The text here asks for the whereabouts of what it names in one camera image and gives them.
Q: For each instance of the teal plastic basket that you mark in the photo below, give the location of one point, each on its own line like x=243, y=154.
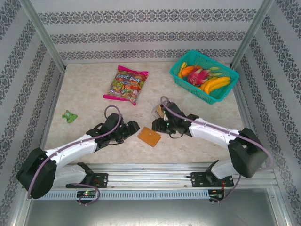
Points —
x=212, y=97

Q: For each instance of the small circuit board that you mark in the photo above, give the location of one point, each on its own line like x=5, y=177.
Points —
x=216, y=196
x=86, y=193

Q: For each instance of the orange mango fruit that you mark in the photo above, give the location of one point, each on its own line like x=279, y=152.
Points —
x=189, y=70

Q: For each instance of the aluminium side rail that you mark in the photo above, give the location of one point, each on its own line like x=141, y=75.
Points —
x=243, y=106
x=48, y=122

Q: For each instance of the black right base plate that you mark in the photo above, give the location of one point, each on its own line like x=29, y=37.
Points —
x=197, y=180

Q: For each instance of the aluminium frame post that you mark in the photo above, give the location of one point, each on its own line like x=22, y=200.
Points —
x=252, y=33
x=42, y=33

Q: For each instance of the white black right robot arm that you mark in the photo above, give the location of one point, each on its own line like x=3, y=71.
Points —
x=211, y=134

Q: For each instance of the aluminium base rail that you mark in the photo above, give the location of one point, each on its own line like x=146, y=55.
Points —
x=150, y=175

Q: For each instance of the small yellow fruit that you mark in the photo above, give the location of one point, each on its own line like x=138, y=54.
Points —
x=181, y=73

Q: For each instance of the gold credit card black stripe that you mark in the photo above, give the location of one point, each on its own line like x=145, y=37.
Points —
x=160, y=112

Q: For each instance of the grey metal shelf panel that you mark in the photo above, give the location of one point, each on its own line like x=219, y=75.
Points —
x=150, y=213

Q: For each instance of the small green toy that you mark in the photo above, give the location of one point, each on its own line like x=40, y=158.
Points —
x=69, y=116

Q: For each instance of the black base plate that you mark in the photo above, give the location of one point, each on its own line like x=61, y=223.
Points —
x=101, y=180
x=197, y=180

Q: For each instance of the pink dragon fruit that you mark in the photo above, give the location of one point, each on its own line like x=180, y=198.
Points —
x=196, y=76

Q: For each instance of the colourful candy bag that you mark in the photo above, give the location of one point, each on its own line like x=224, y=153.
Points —
x=125, y=86

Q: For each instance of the orange leather card holder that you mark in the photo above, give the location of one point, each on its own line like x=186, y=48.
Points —
x=149, y=137

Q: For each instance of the yellow banana bunch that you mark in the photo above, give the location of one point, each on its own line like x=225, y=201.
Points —
x=215, y=84

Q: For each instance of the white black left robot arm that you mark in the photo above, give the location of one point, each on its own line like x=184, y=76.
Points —
x=75, y=146

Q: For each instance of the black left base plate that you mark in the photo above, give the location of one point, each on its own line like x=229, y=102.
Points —
x=101, y=180

